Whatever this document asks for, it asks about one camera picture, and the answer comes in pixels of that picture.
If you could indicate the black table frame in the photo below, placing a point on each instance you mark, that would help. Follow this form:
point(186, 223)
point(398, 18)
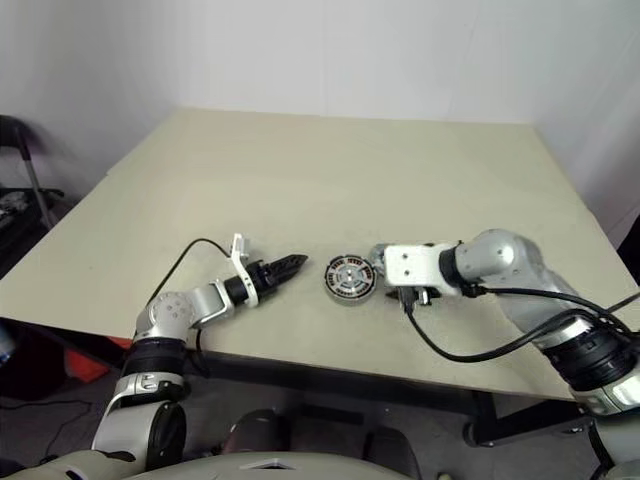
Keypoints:
point(325, 372)

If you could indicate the black and silver stand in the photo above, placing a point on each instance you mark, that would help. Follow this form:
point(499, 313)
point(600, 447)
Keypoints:
point(30, 165)

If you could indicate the dark rounded shape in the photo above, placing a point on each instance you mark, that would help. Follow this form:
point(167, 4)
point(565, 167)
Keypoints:
point(390, 447)
point(260, 431)

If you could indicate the silver motor stator copper windings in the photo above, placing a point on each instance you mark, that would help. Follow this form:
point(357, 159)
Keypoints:
point(350, 296)

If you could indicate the gray robot torso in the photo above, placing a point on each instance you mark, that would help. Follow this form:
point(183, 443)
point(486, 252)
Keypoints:
point(200, 469)

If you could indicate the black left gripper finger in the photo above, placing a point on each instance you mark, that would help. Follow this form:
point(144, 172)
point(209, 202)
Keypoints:
point(285, 275)
point(289, 261)

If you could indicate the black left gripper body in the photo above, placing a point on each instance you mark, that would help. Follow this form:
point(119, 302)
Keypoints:
point(262, 279)

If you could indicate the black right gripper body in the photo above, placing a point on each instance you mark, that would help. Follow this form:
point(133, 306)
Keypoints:
point(415, 295)

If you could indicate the orange red object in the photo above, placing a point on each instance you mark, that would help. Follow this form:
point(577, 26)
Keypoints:
point(82, 365)

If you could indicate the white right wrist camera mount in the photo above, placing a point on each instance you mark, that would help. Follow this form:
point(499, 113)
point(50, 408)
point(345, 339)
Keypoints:
point(410, 262)

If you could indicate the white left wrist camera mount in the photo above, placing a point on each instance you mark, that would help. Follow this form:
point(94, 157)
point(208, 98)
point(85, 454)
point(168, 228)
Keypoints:
point(240, 244)

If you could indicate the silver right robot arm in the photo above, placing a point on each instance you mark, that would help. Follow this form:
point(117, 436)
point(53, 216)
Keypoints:
point(515, 270)

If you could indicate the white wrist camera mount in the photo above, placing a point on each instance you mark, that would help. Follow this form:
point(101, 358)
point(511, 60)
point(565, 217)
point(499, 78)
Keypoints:
point(240, 244)
point(410, 262)

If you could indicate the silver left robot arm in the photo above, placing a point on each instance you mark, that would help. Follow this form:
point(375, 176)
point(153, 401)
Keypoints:
point(170, 310)

